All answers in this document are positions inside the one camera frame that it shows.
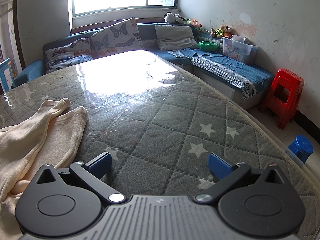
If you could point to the blue white carton box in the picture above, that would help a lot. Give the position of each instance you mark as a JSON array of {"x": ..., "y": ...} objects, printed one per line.
[{"x": 6, "y": 75}]

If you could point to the blue plastic stool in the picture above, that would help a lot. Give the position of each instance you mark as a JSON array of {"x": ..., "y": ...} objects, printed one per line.
[{"x": 301, "y": 146}]

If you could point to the clear plastic storage box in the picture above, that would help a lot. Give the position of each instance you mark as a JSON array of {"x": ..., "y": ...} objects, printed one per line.
[{"x": 237, "y": 50}]

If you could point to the panda plush toy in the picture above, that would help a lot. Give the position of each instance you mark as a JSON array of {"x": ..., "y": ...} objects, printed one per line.
[{"x": 172, "y": 18}]

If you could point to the red plastic stool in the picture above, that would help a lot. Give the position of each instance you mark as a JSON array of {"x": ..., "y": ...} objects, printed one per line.
[{"x": 285, "y": 90}]

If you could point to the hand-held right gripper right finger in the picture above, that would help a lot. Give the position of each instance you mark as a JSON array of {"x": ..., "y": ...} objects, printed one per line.
[{"x": 220, "y": 165}]

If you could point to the grey pillow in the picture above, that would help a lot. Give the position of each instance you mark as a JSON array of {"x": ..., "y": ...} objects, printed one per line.
[{"x": 175, "y": 37}]

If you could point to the cream knit garment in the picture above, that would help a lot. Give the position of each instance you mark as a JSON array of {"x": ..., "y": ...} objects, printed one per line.
[{"x": 37, "y": 135}]

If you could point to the large butterfly print pillow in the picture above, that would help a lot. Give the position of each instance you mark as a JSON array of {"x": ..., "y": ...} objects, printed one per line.
[{"x": 117, "y": 36}]

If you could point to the blue blanket with patterned trim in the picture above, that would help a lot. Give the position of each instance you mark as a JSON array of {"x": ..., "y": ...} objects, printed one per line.
[{"x": 225, "y": 65}]

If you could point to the colourful plush toy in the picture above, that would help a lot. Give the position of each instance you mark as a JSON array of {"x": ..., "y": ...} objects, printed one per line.
[{"x": 195, "y": 23}]

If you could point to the dark wooden door frame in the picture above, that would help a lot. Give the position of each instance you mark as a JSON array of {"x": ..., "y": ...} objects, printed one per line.
[{"x": 18, "y": 25}]

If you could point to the blue corner sofa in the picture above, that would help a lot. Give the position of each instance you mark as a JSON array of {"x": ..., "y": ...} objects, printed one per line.
[{"x": 147, "y": 33}]

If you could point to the green plastic bowl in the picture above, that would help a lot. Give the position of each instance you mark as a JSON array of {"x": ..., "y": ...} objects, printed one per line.
[{"x": 208, "y": 46}]

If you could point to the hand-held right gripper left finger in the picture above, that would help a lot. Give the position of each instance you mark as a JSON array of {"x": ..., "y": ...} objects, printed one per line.
[{"x": 101, "y": 164}]

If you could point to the brown teddy bear plush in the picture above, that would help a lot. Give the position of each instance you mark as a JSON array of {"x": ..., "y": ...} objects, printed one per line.
[{"x": 223, "y": 31}]

